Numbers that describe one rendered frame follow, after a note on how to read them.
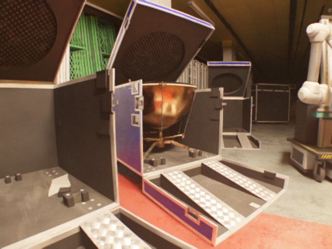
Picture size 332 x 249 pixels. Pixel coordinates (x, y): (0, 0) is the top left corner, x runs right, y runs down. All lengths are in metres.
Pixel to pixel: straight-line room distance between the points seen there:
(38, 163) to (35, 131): 0.30
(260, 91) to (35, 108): 7.48
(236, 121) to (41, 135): 4.42
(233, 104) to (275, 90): 3.54
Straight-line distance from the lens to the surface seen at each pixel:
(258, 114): 7.98
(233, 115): 5.10
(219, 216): 1.32
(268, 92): 8.16
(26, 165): 1.92
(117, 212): 1.19
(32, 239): 1.04
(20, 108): 1.85
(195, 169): 1.95
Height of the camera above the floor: 0.76
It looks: 6 degrees down
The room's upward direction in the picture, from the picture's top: straight up
